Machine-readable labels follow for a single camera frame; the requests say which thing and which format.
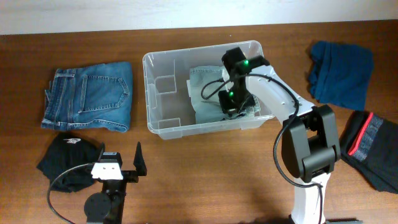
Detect right black camera cable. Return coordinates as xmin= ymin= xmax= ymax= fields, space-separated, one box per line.
xmin=200 ymin=73 xmax=324 ymax=224

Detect light wash jeans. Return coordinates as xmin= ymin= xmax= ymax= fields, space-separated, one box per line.
xmin=189 ymin=66 xmax=261 ymax=124

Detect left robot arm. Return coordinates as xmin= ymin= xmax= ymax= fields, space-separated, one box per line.
xmin=84 ymin=143 xmax=147 ymax=224

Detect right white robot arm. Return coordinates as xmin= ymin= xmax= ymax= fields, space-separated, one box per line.
xmin=219 ymin=47 xmax=340 ymax=223

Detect black garment with red band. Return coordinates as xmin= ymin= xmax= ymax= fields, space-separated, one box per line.
xmin=340 ymin=111 xmax=397 ymax=194

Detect folded dark blue shirt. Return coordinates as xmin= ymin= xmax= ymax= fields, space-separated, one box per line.
xmin=308 ymin=41 xmax=374 ymax=111

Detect black shirt with white logo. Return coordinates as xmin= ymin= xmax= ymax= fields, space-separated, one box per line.
xmin=37 ymin=133 xmax=101 ymax=193

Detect folded blue denim jeans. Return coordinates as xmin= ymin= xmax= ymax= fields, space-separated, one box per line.
xmin=41 ymin=62 xmax=133 ymax=133

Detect black camera cable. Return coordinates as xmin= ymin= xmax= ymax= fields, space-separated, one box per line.
xmin=46 ymin=162 xmax=95 ymax=224
xmin=200 ymin=73 xmax=324 ymax=224

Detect clear plastic storage bin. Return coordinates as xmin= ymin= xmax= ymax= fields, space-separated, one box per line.
xmin=142 ymin=40 xmax=274 ymax=140

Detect left black camera cable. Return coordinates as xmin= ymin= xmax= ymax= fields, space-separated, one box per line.
xmin=46 ymin=162 xmax=95 ymax=224

